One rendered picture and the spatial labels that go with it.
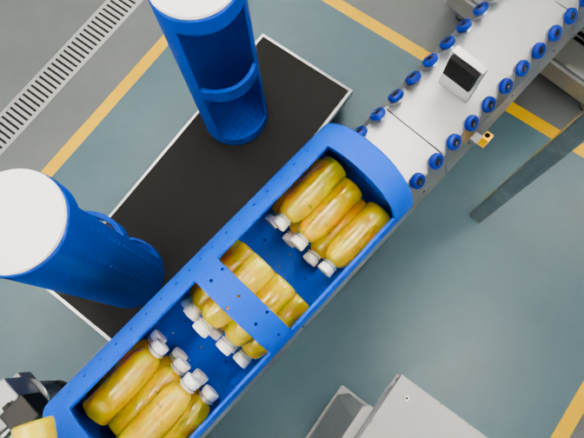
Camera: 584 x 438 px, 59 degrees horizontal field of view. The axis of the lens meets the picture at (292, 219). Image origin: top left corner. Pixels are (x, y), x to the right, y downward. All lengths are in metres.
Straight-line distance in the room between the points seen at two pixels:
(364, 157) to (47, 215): 0.80
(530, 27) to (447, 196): 0.95
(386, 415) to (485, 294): 1.29
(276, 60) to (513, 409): 1.82
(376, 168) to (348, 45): 1.65
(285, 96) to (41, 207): 1.31
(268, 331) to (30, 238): 0.67
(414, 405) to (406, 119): 0.76
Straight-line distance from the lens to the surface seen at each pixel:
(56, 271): 1.49
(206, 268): 1.08
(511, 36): 1.71
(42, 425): 1.06
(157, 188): 2.32
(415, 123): 1.50
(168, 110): 2.62
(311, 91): 2.40
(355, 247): 1.20
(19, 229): 1.45
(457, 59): 1.44
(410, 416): 1.20
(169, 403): 1.15
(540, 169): 1.85
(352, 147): 1.11
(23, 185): 1.48
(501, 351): 2.39
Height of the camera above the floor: 2.25
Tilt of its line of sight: 75 degrees down
